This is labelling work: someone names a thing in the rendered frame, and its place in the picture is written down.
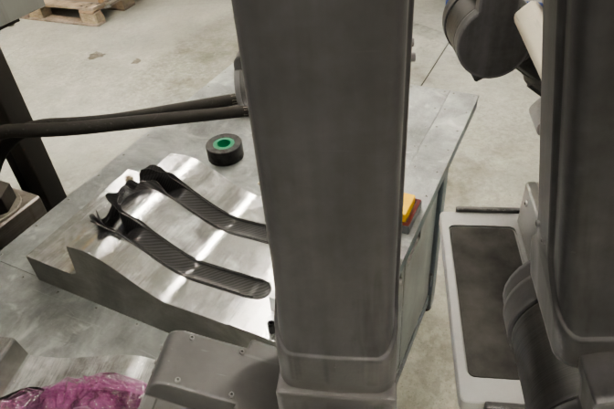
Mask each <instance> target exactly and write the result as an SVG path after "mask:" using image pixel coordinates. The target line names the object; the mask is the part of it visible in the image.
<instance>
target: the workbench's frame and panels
mask: <svg viewBox="0 0 614 409"><path fill-rule="evenodd" d="M476 108H477V102H476V104H475V106H474V108H473V110H472V112H471V116H470V117H469V119H468V121H467V123H466V126H465V128H464V130H463V132H462V134H461V136H460V139H459V141H458V143H457V145H456V147H455V150H454V152H453V154H452V155H451V157H450V161H449V163H448V165H447V167H446V169H445V171H444V174H443V175H442V177H441V179H440V181H439V185H438V187H437V189H436V191H435V193H434V195H433V197H432V199H431V201H430V203H429V206H428V209H427V211H426V213H425V214H424V216H423V218H422V220H421V223H420V225H419V227H418V230H417V232H416V234H415V236H414V238H413V240H412V242H411V244H410V247H409V249H408V251H407V253H406V255H405V258H404V260H403V262H402V265H401V266H400V270H399V277H400V278H403V283H402V285H399V291H398V332H397V368H396V372H397V383H398V380H399V377H400V375H401V373H402V371H403V368H404V365H405V363H406V360H407V358H408V354H409V352H410V349H411V347H412V344H413V341H414V340H415V337H416V335H417V332H418V328H419V325H420V323H421V321H422V318H423V316H424V313H425V311H429V310H430V309H431V306H432V303H433V300H434V294H435V286H436V277H437V269H438V261H439V246H440V231H439V215H440V213H441V212H444V205H445V197H446V189H447V181H448V172H449V168H450V165H451V162H452V160H453V158H454V156H455V154H456V151H457V150H458V148H459V146H460V144H461V140H462V138H463V136H464V134H465V131H466V130H467V128H468V126H469V124H470V121H471V118H472V116H473V114H474V112H475V110H476Z"/></svg>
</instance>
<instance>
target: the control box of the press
mask: <svg viewBox="0 0 614 409"><path fill-rule="evenodd" d="M44 6H46V5H45V2H44V0H0V30H2V29H4V28H6V27H8V26H14V25H15V23H17V22H19V21H20V20H19V18H20V17H22V16H25V15H28V14H30V13H32V12H34V11H36V10H38V9H40V8H42V7H44ZM32 120H33V119H32V117H31V115H30V113H29V110H28V108H27V106H26V103H25V101H24V99H23V97H22V94H21V92H20V90H19V88H18V86H17V84H16V81H15V79H14V76H13V74H12V72H11V70H10V67H9V66H8V64H7V62H6V59H5V56H4V54H3V51H2V49H1V48H0V125H4V124H14V123H27V122H30V121H32ZM6 160H7V162H8V164H9V166H10V168H11V170H12V172H13V174H14V175H15V177H16V179H17V181H18V183H19V186H20V188H21V190H22V191H25V192H29V193H31V194H36V195H38V196H39V197H40V199H41V201H42V203H43V205H44V206H45V208H46V210H47V212H49V211H50V210H51V209H52V208H54V207H55V206H56V205H58V204H59V203H60V202H61V201H63V200H64V199H65V198H66V197H67V195H66V193H65V191H64V188H63V186H62V184H61V182H60V180H59V178H58V175H57V172H56V170H55V168H54V166H53V163H52V161H51V160H50V158H49V156H48V152H47V150H46V148H45V145H44V143H43V142H42V140H41V138H25V139H24V140H22V141H21V142H19V143H18V144H17V145H16V146H15V147H14V148H13V149H12V150H11V151H10V153H9V154H8V155H7V156H6Z"/></svg>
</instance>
